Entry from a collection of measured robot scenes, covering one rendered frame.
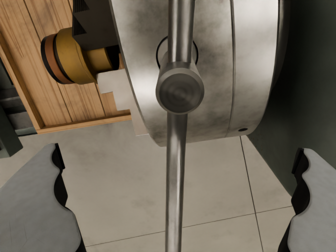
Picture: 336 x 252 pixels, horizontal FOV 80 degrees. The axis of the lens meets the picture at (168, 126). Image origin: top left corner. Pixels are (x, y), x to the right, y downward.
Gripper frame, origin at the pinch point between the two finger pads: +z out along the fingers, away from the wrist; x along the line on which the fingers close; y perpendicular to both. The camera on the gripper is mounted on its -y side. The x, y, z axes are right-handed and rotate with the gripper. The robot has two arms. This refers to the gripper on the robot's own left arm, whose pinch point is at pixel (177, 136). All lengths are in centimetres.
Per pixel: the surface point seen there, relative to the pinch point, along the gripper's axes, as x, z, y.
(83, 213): -81, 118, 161
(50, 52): -17.3, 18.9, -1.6
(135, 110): -5.9, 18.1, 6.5
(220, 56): 3.5, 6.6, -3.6
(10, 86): -47, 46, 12
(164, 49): -1.0, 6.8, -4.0
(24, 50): -37, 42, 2
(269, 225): 96, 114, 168
